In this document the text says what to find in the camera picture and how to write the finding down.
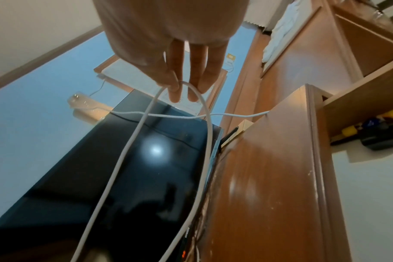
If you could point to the person's right hand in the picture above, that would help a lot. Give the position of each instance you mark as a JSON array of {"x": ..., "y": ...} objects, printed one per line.
[{"x": 170, "y": 25}]

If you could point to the brown wooden wall trim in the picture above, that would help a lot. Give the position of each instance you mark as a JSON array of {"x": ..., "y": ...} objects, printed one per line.
[{"x": 37, "y": 61}]

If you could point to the white fabric sheet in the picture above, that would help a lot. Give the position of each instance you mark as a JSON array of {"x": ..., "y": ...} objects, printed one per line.
[{"x": 284, "y": 30}]

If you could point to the beige pleated curtain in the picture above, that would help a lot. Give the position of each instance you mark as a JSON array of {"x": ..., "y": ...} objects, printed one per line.
[{"x": 267, "y": 12}]

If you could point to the brown wooden side cabinet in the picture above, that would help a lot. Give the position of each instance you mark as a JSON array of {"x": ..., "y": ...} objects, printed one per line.
[{"x": 297, "y": 64}]

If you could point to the black television stand leg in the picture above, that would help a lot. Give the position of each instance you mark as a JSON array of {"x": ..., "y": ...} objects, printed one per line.
[{"x": 229, "y": 137}]

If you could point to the black television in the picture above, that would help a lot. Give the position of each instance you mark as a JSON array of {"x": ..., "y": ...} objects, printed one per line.
[{"x": 86, "y": 192}]

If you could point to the beige wall lamp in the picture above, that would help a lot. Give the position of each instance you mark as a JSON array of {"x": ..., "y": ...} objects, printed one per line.
[{"x": 86, "y": 105}]

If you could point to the small yellow flashlight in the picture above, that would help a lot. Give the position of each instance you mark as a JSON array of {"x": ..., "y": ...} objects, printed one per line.
[{"x": 348, "y": 131}]

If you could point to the wooden drawer with white bottom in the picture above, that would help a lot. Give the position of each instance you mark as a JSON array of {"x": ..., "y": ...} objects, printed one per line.
[{"x": 371, "y": 204}]

